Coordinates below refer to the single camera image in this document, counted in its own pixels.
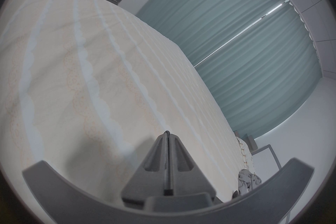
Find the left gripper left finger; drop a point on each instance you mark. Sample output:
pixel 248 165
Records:
pixel 154 181

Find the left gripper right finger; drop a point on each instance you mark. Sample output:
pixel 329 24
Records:
pixel 183 181

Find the pile of clothes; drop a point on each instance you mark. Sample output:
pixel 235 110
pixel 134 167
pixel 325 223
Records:
pixel 246 181

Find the bed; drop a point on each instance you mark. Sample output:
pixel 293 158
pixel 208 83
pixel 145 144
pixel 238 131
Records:
pixel 78 73

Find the white printed pillow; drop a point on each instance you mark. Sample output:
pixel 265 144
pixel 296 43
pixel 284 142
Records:
pixel 245 157

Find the grey bedside table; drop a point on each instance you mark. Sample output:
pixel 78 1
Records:
pixel 250 143

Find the blue-green curtain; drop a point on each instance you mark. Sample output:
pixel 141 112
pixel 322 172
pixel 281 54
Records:
pixel 262 73
pixel 210 2

